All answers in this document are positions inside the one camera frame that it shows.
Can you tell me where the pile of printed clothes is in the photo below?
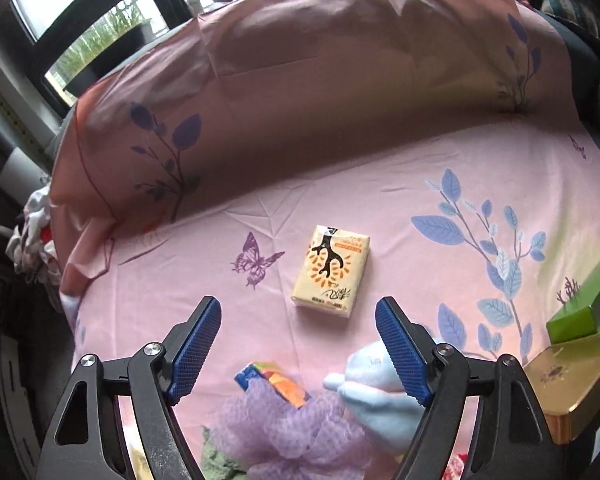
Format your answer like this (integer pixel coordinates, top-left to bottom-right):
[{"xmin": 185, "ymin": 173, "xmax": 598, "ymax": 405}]
[{"xmin": 5, "ymin": 185, "xmax": 63, "ymax": 286}]

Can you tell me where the black framed window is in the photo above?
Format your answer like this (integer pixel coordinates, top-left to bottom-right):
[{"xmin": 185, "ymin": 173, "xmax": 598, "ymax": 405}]
[{"xmin": 10, "ymin": 0, "xmax": 161, "ymax": 106}]

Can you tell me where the green box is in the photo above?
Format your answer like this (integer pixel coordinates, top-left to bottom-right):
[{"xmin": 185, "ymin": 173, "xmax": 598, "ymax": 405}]
[{"xmin": 546, "ymin": 245, "xmax": 600, "ymax": 345}]

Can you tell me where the green cloth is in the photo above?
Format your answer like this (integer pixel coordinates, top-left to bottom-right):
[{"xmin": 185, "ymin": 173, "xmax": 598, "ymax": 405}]
[{"xmin": 200, "ymin": 427, "xmax": 251, "ymax": 480}]

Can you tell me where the small yellow tissue packet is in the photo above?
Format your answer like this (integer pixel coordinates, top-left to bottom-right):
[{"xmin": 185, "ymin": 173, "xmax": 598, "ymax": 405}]
[{"xmin": 291, "ymin": 224, "xmax": 371, "ymax": 321}]

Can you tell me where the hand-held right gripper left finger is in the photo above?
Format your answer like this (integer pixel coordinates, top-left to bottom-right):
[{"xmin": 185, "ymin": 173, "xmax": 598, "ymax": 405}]
[{"xmin": 35, "ymin": 296, "xmax": 223, "ymax": 480}]

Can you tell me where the red and white woven cloth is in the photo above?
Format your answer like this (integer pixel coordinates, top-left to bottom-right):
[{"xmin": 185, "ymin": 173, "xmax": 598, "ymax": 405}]
[{"xmin": 440, "ymin": 452, "xmax": 468, "ymax": 480}]

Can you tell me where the light blue plush toy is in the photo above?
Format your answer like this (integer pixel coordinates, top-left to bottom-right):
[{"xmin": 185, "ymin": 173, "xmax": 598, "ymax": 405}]
[{"xmin": 322, "ymin": 340, "xmax": 431, "ymax": 456}]

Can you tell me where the striped cushion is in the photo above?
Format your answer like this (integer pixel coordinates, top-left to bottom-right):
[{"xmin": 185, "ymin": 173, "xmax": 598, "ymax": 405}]
[{"xmin": 540, "ymin": 0, "xmax": 600, "ymax": 41}]

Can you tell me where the purple mesh bath pouf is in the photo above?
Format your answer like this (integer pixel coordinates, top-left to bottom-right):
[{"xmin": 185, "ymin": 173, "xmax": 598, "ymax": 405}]
[{"xmin": 210, "ymin": 382, "xmax": 381, "ymax": 480}]

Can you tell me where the orange and blue packet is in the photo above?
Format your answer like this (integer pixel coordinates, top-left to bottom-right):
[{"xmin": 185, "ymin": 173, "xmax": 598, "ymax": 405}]
[{"xmin": 233, "ymin": 360, "xmax": 308, "ymax": 408}]

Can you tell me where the long black planter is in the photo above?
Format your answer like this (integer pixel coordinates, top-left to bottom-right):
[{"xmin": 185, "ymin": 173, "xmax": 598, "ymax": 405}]
[{"xmin": 62, "ymin": 20, "xmax": 153, "ymax": 96}]

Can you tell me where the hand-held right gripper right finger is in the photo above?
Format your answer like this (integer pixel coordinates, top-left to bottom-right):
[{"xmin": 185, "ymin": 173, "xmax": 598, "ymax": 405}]
[{"xmin": 375, "ymin": 296, "xmax": 566, "ymax": 480}]

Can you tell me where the black and gold tea tin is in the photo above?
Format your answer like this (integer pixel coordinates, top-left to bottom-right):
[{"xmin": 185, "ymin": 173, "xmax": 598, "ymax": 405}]
[{"xmin": 522, "ymin": 329, "xmax": 600, "ymax": 446}]

